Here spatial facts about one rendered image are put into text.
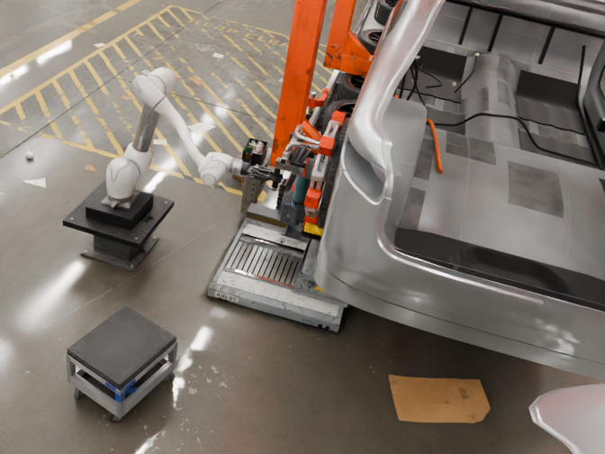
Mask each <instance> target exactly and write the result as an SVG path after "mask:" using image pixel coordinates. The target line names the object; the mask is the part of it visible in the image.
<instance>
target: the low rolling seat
mask: <svg viewBox="0 0 605 454"><path fill-rule="evenodd" d="M168 353H169V354H168ZM176 354H177V340H176V336H175V335H174V334H172V333H171V332H169V331H167V330H165V329H164V328H162V327H160V326H159V325H157V324H156V323H154V322H153V321H151V320H150V319H148V318H146V317H145V316H143V315H142V314H140V313H138V312H136V311H135V310H133V309H131V308H130V307H129V306H128V305H125V306H124V307H123V308H122V309H120V310H119V311H117V312H116V313H114V314H113V315H112V316H110V317H109V318H108V319H106V320H105V321H104V322H102V323H100V324H99V325H98V326H96V327H95V328H94V329H93V330H91V331H90V332H89V333H88V334H86V335H85V336H83V337H82V338H81V339H79V340H78V341H76V342H75V343H74V344H72V345H71V346H70V347H68V349H67V353H66V365H67V376H68V382H69V383H70V384H71V385H72V386H74V387H75V392H74V398H76V399H80V398H81V397H82V396H83V394H85V395H87V396H89V397H90V398H91V399H93V400H94V401H96V402H97V403H99V404H100V405H101V406H102V407H104V408H105V409H106V410H108V411H109V413H108V414H107V419H108V421H109V422H119V421H120V420H122V418H123V416H124V415H125V414H126V413H127V412H128V411H129V410H130V409H131V408H132V407H134V406H135V405H136V404H137V403H138V402H139V401H140V400H141V399H142V398H143V397H145V396H146V395H147V394H148V393H149V392H150V391H151V390H152V389H153V388H155V387H156V386H157V385H158V384H159V383H160V382H161V381H163V382H165V383H171V382H173V381H174V379H175V374H174V373H173V372H172V371H173V370H174V369H175V368H176Z"/></svg>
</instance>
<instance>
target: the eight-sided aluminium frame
mask: <svg viewBox="0 0 605 454"><path fill-rule="evenodd" d="M340 125H341V123H340V122H336V121H332V120H330V121H329V124H328V127H327V129H326V131H325V133H324V134H323V135H324V136H328V137H331V138H334V139H336V140H335V147H334V150H335V148H336V144H337V141H338V138H339V129H340ZM333 130H334V131H333ZM330 132H333V133H332V135H331V136H329V133H330ZM334 150H333V153H332V156H331V157H330V162H331V161H332V157H333V154H334ZM321 155H322V154H319V153H318V157H317V159H316V163H315V166H314V170H313V171H312V177H311V183H310V188H313V186H314V182H315V181H316V182H317V185H316V188H315V189H317V190H321V185H322V182H323V178H324V175H325V170H326V167H327V164H328V160H329V156H325V160H324V162H323V166H322V169H321V171H319V170H318V167H319V164H320V161H321ZM325 184H326V182H325V181H324V184H323V188H322V194H321V199H322V195H323V191H324V187H325ZM320 207H321V201H320V204H319V206H318V209H313V208H310V207H306V206H305V208H304V211H305V213H306V215H305V216H307V217H310V218H313V219H316V218H317V215H318V211H319V209H320Z"/></svg>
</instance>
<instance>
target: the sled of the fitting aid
mask: <svg viewBox="0 0 605 454"><path fill-rule="evenodd" d="M311 244H312V239H309V240H308V243H307V245H306V248H305V251H304V253H303V255H302V260H301V263H300V265H299V267H298V270H297V273H296V276H295V278H294V281H293V286H292V291H291V292H292V293H296V294H298V295H304V296H308V297H310V298H314V299H318V300H321V301H324V302H327V303H331V304H336V305H340V306H343V307H348V304H347V303H344V302H342V301H340V300H338V299H337V298H335V297H333V296H331V295H329V294H328V293H326V292H324V291H323V290H322V289H321V288H320V287H319V286H317V284H316V282H313V281H311V280H307V279H303V278H300V275H301V272H302V269H303V264H304V261H305V260H306V257H307V254H308V251H309V248H310V246H311Z"/></svg>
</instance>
